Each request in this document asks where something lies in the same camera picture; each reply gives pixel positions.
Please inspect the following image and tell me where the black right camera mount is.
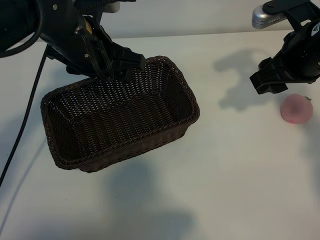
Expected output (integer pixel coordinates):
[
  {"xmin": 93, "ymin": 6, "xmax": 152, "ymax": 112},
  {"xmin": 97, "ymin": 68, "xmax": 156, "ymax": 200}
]
[{"xmin": 263, "ymin": 0, "xmax": 320, "ymax": 26}]

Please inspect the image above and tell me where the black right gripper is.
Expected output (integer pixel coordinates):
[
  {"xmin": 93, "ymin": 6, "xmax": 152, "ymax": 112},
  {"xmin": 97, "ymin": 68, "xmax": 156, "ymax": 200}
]
[{"xmin": 249, "ymin": 19, "xmax": 320, "ymax": 95}]

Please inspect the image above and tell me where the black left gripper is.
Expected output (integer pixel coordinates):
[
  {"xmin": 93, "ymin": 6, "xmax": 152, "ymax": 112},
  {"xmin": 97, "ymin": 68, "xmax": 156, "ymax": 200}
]
[{"xmin": 37, "ymin": 0, "xmax": 149, "ymax": 82}]

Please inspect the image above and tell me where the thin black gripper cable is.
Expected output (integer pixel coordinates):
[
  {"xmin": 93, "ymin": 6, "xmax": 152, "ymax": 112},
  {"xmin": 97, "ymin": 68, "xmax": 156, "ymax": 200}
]
[{"xmin": 79, "ymin": 24, "xmax": 115, "ymax": 81}]

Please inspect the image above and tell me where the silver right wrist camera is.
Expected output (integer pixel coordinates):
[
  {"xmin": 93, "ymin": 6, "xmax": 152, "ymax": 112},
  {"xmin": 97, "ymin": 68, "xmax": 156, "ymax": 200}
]
[{"xmin": 251, "ymin": 4, "xmax": 288, "ymax": 29}]

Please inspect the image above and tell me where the dark brown wicker basket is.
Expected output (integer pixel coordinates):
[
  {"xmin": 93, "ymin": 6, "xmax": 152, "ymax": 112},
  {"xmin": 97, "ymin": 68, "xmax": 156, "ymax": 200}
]
[{"xmin": 39, "ymin": 56, "xmax": 201, "ymax": 174}]

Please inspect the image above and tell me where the black braided cable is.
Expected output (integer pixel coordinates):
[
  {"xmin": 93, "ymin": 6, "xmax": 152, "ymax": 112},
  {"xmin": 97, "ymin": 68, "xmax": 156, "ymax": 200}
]
[{"xmin": 0, "ymin": 48, "xmax": 50, "ymax": 187}]

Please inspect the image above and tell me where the pink peach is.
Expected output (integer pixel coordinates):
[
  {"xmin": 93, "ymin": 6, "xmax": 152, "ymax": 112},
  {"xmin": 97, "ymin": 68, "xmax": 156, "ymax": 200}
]
[{"xmin": 279, "ymin": 93, "xmax": 314, "ymax": 125}]

